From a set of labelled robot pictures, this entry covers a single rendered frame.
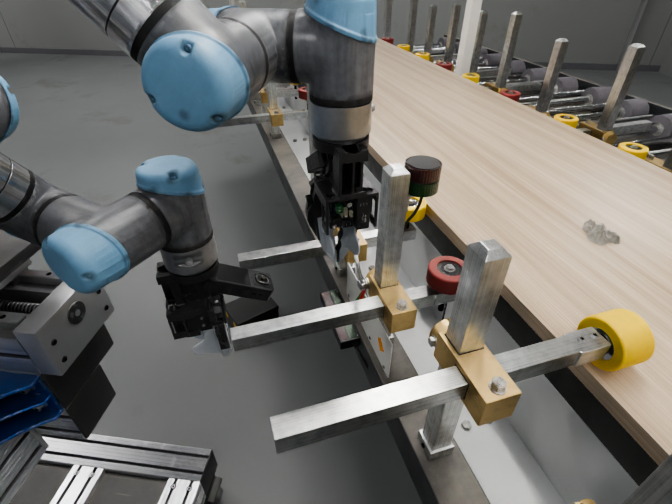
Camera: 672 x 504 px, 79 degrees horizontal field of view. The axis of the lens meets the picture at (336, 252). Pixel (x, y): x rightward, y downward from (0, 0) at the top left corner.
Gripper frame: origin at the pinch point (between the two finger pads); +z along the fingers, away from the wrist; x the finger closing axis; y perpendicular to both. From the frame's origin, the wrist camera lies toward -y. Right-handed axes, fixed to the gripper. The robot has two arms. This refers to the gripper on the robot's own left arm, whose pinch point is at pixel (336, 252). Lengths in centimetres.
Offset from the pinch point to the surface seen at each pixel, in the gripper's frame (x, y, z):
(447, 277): 21.1, 1.0, 9.9
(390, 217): 10.7, -3.6, -2.3
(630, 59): 119, -59, -9
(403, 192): 12.7, -3.6, -6.7
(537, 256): 42.0, 0.0, 10.5
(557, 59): 120, -91, -3
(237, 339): -17.6, 0.1, 14.6
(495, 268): 11.7, 21.4, -10.5
